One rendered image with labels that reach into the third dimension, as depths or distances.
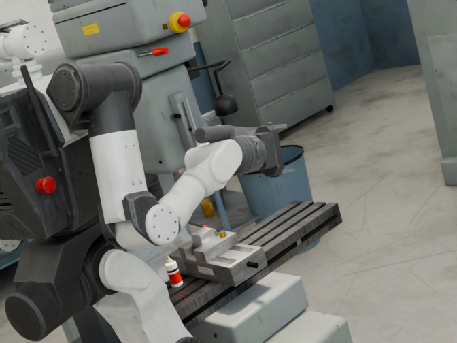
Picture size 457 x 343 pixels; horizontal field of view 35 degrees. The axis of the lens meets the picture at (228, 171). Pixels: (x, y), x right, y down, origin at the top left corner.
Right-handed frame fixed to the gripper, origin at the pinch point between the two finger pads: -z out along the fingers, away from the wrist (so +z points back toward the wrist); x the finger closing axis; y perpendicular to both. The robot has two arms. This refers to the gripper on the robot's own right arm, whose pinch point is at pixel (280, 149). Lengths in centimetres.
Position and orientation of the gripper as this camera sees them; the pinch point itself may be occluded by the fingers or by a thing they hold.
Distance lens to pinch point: 176.1
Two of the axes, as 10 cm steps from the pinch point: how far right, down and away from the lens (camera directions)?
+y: -7.2, 1.5, 6.8
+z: -6.7, 1.1, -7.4
